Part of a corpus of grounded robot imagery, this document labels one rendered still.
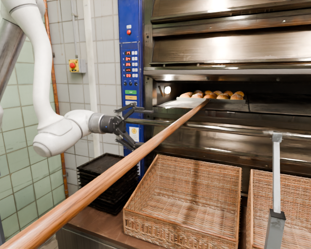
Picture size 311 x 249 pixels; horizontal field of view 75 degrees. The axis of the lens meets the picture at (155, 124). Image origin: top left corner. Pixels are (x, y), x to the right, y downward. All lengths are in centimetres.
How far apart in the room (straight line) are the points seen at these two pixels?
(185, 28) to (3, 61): 95
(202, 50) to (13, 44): 95
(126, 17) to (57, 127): 91
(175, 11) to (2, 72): 95
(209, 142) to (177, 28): 72
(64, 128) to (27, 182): 112
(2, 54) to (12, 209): 116
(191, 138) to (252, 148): 36
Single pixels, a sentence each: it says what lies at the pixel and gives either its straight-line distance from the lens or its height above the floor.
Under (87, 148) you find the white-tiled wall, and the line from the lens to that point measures 182.
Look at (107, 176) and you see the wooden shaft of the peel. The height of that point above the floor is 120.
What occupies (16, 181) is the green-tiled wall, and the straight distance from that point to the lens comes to 184.
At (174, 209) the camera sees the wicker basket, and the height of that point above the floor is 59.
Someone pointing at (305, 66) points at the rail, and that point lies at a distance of 115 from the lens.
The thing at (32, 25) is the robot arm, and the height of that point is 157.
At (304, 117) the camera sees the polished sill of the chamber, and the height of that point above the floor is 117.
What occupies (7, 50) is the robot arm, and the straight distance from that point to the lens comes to 113.
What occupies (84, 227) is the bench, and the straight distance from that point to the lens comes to 131.
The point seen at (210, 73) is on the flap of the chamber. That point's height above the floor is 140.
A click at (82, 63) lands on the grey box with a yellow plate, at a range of 166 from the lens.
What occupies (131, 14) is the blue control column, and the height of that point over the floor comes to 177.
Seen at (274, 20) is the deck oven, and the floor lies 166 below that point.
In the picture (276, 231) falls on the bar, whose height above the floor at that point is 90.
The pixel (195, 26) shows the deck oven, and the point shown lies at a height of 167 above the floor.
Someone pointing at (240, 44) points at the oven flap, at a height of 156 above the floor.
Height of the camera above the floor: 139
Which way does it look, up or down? 14 degrees down
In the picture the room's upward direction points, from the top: straight up
